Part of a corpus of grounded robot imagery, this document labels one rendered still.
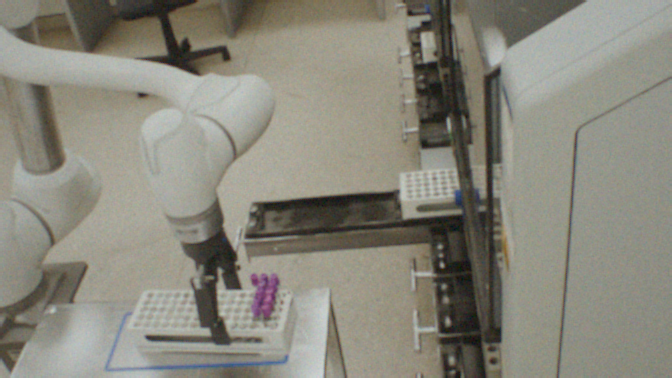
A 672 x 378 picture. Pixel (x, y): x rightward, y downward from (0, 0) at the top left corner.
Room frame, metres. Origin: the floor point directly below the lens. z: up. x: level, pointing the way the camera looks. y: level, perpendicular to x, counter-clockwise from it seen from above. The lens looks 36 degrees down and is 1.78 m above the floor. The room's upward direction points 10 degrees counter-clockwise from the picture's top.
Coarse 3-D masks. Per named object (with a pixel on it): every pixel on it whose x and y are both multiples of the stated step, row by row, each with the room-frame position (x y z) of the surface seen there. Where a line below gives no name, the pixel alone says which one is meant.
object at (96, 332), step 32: (320, 288) 0.99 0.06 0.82; (64, 320) 1.03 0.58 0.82; (96, 320) 1.01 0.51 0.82; (128, 320) 1.00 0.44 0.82; (320, 320) 0.91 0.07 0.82; (32, 352) 0.96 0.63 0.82; (64, 352) 0.94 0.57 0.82; (96, 352) 0.93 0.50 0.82; (128, 352) 0.91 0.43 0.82; (160, 352) 0.90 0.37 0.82; (192, 352) 0.89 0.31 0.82; (320, 352) 0.84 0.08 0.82
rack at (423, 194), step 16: (400, 176) 1.25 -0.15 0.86; (416, 176) 1.25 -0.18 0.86; (432, 176) 1.23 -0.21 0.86; (448, 176) 1.22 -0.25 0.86; (496, 176) 1.19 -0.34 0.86; (400, 192) 1.19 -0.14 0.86; (416, 192) 1.19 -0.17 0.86; (432, 192) 1.17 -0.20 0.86; (448, 192) 1.16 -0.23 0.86; (496, 192) 1.13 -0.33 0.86; (416, 208) 1.20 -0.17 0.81; (432, 208) 1.19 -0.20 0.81; (448, 208) 1.18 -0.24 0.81
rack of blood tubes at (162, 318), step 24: (144, 312) 0.95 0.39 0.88; (168, 312) 0.94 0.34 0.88; (192, 312) 0.93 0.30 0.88; (240, 312) 0.94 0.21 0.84; (288, 312) 0.89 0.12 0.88; (144, 336) 0.94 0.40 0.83; (168, 336) 0.93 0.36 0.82; (192, 336) 0.92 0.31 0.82; (240, 336) 0.88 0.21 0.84; (264, 336) 0.85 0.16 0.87; (288, 336) 0.86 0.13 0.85
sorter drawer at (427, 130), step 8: (416, 104) 1.64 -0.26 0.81; (424, 104) 1.61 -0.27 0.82; (424, 112) 1.57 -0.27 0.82; (424, 120) 1.54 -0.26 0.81; (432, 120) 1.54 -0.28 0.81; (440, 120) 1.54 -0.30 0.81; (416, 128) 1.60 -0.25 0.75; (424, 128) 1.53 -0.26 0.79; (432, 128) 1.53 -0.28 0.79; (440, 128) 1.53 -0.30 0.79; (448, 128) 1.52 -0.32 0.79; (424, 136) 1.53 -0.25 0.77; (432, 136) 1.53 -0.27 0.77; (440, 136) 1.53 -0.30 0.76; (448, 136) 1.52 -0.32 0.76
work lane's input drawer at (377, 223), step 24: (384, 192) 1.27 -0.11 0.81; (264, 216) 1.27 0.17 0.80; (288, 216) 1.26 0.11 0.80; (312, 216) 1.24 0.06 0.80; (336, 216) 1.23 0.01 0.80; (360, 216) 1.21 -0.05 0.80; (384, 216) 1.20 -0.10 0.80; (456, 216) 1.14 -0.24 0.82; (240, 240) 1.27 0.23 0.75; (264, 240) 1.19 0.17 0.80; (288, 240) 1.18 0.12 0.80; (312, 240) 1.17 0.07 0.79; (336, 240) 1.17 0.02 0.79; (360, 240) 1.16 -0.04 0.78; (384, 240) 1.15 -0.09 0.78; (408, 240) 1.14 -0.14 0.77
